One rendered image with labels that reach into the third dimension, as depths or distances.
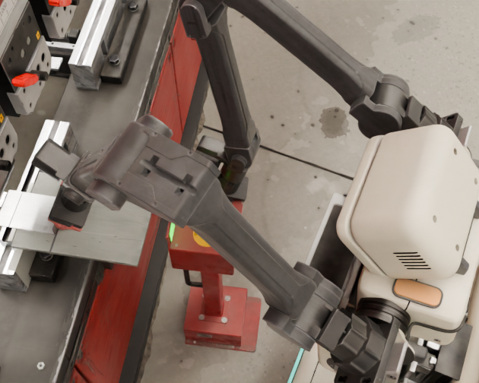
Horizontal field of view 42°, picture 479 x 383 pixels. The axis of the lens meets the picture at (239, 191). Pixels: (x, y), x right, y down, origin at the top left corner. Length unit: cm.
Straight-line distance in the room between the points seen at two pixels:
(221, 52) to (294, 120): 155
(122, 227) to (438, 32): 220
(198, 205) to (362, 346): 40
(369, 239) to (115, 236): 57
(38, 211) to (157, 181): 71
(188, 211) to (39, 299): 80
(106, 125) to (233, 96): 48
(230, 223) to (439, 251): 34
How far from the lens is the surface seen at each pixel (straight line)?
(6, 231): 137
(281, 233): 240
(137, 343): 221
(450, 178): 96
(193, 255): 152
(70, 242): 131
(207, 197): 67
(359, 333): 96
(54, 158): 113
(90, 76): 164
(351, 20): 312
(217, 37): 114
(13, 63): 119
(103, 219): 132
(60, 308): 139
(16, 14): 120
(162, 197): 66
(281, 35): 109
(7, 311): 142
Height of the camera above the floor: 214
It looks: 59 degrees down
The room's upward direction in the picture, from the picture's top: straight up
